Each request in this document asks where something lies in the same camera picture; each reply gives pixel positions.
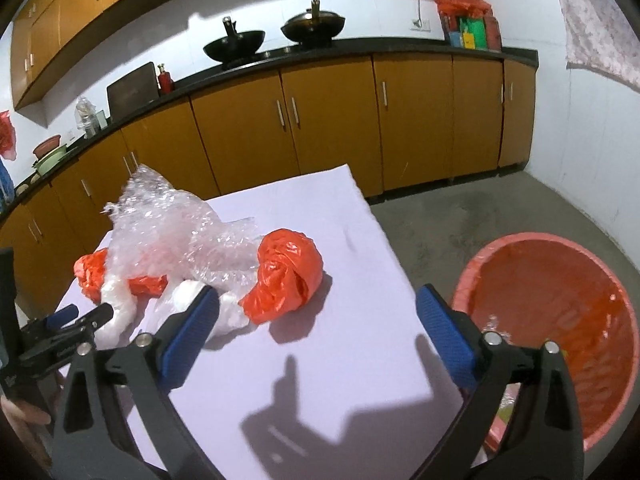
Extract white plastic bag ball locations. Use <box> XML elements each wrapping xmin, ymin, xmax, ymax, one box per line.
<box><xmin>96</xmin><ymin>274</ymin><xmax>252</xmax><ymax>350</ymax></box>

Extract small orange plastic bag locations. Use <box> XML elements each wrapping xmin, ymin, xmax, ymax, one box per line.
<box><xmin>73</xmin><ymin>248</ymin><xmax>168</xmax><ymax>304</ymax></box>

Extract large orange plastic bag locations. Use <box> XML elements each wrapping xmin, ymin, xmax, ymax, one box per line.
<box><xmin>239</xmin><ymin>229</ymin><xmax>323</xmax><ymax>325</ymax></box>

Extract red plastic trash basket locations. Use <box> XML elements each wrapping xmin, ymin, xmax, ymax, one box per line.
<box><xmin>452</xmin><ymin>232</ymin><xmax>639</xmax><ymax>450</ymax></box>

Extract brown upper kitchen cabinets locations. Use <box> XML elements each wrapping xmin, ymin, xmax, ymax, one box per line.
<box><xmin>11</xmin><ymin>0</ymin><xmax>169</xmax><ymax>110</ymax></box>

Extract brown kitchen cabinets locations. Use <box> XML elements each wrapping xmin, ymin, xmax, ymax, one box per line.
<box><xmin>11</xmin><ymin>0</ymin><xmax>169</xmax><ymax>110</ymax></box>
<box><xmin>1</xmin><ymin>54</ymin><xmax>536</xmax><ymax>318</ymax></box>

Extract brown lower kitchen cabinets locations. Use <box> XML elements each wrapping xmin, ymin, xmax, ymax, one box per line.
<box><xmin>1</xmin><ymin>54</ymin><xmax>536</xmax><ymax>318</ymax></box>

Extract person's left hand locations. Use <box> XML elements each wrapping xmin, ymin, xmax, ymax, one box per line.
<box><xmin>1</xmin><ymin>396</ymin><xmax>51</xmax><ymax>442</ymax></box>

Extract clear bubble wrap sheet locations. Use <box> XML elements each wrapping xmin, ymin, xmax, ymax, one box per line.
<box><xmin>105</xmin><ymin>165</ymin><xmax>262</xmax><ymax>296</ymax></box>

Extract stacked bowls on counter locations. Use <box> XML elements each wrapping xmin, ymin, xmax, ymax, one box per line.
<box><xmin>32</xmin><ymin>134</ymin><xmax>67</xmax><ymax>177</ymax></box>

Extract red hanging plastic bag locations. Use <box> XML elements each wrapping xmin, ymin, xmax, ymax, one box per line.
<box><xmin>0</xmin><ymin>110</ymin><xmax>17</xmax><ymax>162</ymax></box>

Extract glass jar on counter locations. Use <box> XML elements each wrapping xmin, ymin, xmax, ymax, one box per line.
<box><xmin>75</xmin><ymin>96</ymin><xmax>107</xmax><ymax>139</ymax></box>

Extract dark cutting board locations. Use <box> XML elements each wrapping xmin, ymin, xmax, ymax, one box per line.
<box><xmin>106</xmin><ymin>62</ymin><xmax>160</xmax><ymax>122</ymax></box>

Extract red bottle on counter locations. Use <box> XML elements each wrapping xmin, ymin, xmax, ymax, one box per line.
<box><xmin>157</xmin><ymin>64</ymin><xmax>175</xmax><ymax>96</ymax></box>

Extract black wok left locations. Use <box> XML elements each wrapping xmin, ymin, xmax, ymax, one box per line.
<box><xmin>203</xmin><ymin>16</ymin><xmax>266</xmax><ymax>64</ymax></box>

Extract black wok with lid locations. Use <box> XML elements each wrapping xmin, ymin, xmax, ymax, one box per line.
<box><xmin>281</xmin><ymin>0</ymin><xmax>346</xmax><ymax>46</ymax></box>

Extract floral curtain cloth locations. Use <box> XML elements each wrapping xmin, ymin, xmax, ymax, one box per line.
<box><xmin>559</xmin><ymin>0</ymin><xmax>639</xmax><ymax>90</ymax></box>

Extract colourful boxes on counter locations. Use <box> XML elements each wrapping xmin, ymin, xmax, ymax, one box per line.
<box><xmin>438</xmin><ymin>11</ymin><xmax>502</xmax><ymax>52</ymax></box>

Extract orange bag on counter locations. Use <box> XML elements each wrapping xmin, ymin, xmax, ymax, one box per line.
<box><xmin>434</xmin><ymin>0</ymin><xmax>492</xmax><ymax>18</ymax></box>

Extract wall power socket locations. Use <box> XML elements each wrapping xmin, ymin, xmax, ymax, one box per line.
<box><xmin>411</xmin><ymin>18</ymin><xmax>431</xmax><ymax>32</ymax></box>

